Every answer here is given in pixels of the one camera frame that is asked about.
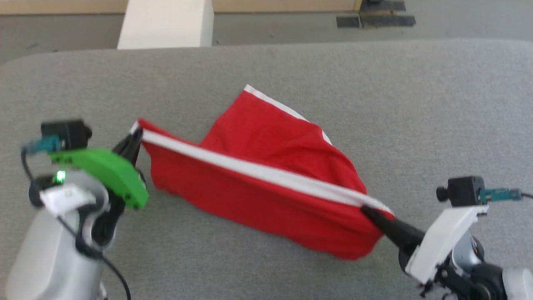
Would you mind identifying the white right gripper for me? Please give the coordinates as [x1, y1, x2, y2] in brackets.
[360, 205, 488, 285]

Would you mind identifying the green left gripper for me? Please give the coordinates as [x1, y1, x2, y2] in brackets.
[49, 129, 149, 247]

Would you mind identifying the red garment with white trim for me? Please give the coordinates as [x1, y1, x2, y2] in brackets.
[130, 84, 395, 261]

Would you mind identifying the grey fabric sofa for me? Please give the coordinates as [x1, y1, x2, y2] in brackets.
[0, 39, 533, 300]

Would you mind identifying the white box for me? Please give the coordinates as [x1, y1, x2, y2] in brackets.
[117, 0, 215, 50]

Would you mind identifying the black floor bracket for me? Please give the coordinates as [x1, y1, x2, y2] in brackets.
[336, 0, 416, 29]

